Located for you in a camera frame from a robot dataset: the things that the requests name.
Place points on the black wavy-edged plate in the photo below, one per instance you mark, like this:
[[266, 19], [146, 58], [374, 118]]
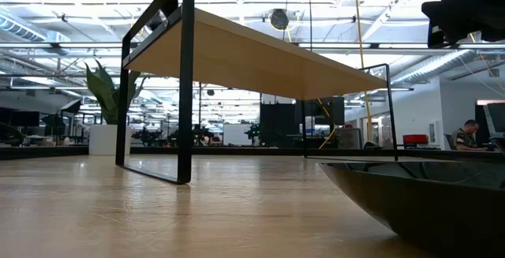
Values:
[[414, 210]]

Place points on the dark monitor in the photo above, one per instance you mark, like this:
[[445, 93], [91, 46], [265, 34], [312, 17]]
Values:
[[24, 118], [497, 118]]

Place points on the ceiling light strip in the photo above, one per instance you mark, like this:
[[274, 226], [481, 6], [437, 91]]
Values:
[[355, 45]]

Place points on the green potted plant leaves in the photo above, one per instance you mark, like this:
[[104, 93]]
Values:
[[102, 92]]

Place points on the person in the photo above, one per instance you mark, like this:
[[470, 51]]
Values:
[[463, 137]]

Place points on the wooden shelf riser black legs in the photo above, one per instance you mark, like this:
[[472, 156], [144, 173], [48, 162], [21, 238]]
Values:
[[256, 64]]

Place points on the red box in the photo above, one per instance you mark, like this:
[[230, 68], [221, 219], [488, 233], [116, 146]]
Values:
[[415, 139]]

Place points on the white plant pot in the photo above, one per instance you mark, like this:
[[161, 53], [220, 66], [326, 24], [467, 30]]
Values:
[[106, 139]]

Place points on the white board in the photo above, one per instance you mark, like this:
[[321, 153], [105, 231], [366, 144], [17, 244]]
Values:
[[237, 134]]

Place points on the black robot with green lights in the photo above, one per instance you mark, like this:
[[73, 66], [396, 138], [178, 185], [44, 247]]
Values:
[[252, 132]]

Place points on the black partition panels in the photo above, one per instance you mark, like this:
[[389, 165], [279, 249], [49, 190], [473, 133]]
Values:
[[276, 124]]

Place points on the silver corrugated duct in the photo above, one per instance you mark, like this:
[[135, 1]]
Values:
[[434, 66]]

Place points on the black aluminium table frame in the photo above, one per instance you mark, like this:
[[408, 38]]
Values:
[[47, 152]]

